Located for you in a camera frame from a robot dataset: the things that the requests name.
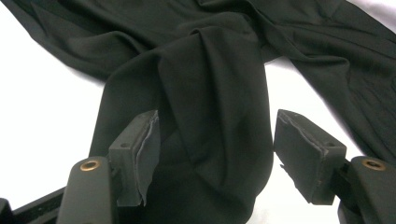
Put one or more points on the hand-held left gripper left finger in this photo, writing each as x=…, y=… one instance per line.
x=134, y=155

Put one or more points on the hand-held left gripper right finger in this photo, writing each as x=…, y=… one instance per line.
x=306, y=158

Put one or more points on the black shorts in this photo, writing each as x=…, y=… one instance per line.
x=218, y=77

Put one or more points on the white table cover sheet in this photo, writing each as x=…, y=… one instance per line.
x=31, y=124

